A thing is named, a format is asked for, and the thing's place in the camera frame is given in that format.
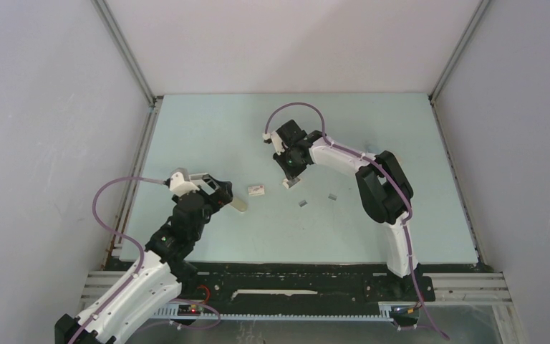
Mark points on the olive green stapler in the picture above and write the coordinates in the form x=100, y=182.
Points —
x=239, y=205

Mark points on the white stapler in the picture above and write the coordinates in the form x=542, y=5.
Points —
x=196, y=177

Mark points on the white staple box sleeve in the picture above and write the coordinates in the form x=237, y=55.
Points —
x=258, y=190

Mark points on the left aluminium frame post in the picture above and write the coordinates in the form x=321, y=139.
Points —
x=117, y=36

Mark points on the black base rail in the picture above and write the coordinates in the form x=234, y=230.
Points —
x=304, y=289

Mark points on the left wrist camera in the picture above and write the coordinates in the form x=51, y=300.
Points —
x=179, y=183

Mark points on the aluminium frame post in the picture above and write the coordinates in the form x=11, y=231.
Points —
x=465, y=38
x=117, y=36

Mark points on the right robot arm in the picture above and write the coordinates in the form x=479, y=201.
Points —
x=385, y=192

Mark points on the right aluminium frame post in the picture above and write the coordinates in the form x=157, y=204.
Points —
x=465, y=38

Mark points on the staple tray box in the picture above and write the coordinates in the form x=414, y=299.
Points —
x=289, y=183

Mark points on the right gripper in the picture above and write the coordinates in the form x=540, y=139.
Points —
x=289, y=173

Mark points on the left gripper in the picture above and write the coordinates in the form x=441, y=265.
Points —
x=222, y=195

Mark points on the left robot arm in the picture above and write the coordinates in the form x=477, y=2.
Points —
x=161, y=272

